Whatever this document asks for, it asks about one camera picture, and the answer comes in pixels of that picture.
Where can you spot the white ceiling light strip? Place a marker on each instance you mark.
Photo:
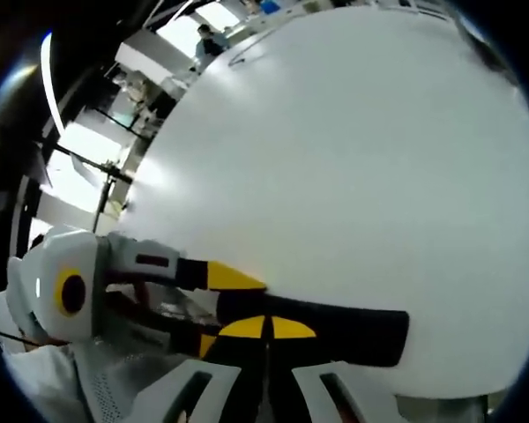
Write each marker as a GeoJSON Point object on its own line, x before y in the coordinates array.
{"type": "Point", "coordinates": [50, 88]}

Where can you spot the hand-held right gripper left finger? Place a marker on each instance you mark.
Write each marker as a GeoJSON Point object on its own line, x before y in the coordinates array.
{"type": "Point", "coordinates": [242, 352]}

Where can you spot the person's white clothing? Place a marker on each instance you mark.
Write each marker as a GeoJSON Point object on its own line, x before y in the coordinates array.
{"type": "Point", "coordinates": [48, 379]}

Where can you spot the monitor on stand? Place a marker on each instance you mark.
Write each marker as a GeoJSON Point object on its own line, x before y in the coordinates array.
{"type": "Point", "coordinates": [123, 116]}

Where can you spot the black panel on tripod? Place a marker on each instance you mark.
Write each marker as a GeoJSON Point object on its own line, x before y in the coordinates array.
{"type": "Point", "coordinates": [42, 167]}

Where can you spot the black tripod stand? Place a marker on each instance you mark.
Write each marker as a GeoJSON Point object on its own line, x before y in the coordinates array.
{"type": "Point", "coordinates": [106, 169]}

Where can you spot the blue water jug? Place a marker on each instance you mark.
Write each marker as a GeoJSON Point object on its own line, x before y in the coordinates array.
{"type": "Point", "coordinates": [270, 5]}

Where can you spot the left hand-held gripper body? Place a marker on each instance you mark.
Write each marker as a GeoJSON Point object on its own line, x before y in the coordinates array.
{"type": "Point", "coordinates": [48, 260]}

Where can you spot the black remote control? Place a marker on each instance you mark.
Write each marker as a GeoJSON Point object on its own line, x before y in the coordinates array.
{"type": "Point", "coordinates": [370, 339]}

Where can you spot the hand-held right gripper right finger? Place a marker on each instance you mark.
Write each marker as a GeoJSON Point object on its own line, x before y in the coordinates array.
{"type": "Point", "coordinates": [286, 328]}

